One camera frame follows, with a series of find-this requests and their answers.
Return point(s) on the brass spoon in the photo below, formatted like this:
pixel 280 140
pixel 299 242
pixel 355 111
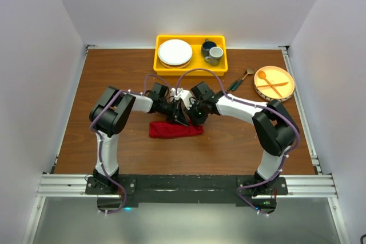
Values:
pixel 248 72

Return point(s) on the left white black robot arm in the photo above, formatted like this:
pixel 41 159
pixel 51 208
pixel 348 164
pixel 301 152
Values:
pixel 109 117

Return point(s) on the orange wooden spoon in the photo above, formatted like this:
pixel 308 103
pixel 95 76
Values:
pixel 262 75

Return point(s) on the red cloth napkin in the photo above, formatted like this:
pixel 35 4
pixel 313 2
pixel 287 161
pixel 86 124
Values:
pixel 166 130

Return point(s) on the orange wooden knife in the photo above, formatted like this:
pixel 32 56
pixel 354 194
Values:
pixel 272 85

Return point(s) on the orange wooden plate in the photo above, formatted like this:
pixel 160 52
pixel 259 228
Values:
pixel 272 82

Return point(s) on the dark blue mug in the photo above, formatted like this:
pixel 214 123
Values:
pixel 206 47

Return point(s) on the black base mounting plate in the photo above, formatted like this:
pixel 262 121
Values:
pixel 267 205

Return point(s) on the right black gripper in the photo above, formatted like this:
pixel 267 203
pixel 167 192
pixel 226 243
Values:
pixel 194 120

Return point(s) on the grey white mug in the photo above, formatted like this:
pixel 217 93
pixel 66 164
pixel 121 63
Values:
pixel 214 57

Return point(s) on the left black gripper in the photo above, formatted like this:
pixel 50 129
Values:
pixel 176 114

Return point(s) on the aluminium frame rail front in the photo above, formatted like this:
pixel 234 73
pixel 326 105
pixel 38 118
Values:
pixel 287 186

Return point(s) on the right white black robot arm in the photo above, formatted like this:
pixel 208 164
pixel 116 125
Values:
pixel 276 131

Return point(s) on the aluminium frame rail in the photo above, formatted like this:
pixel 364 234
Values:
pixel 306 130
pixel 287 186

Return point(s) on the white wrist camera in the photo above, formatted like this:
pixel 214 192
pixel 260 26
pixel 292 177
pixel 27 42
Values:
pixel 185 96
pixel 174 92

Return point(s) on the aluminium frame rail right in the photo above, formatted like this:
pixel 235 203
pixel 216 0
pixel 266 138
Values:
pixel 306 130

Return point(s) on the yellow plastic bin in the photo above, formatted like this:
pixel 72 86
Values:
pixel 197 61

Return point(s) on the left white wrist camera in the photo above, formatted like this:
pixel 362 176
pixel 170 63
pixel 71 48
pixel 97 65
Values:
pixel 174 92

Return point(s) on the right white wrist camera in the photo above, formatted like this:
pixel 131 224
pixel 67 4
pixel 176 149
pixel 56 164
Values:
pixel 185 96

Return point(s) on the wooden plate under white plate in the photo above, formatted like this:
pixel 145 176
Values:
pixel 183 65

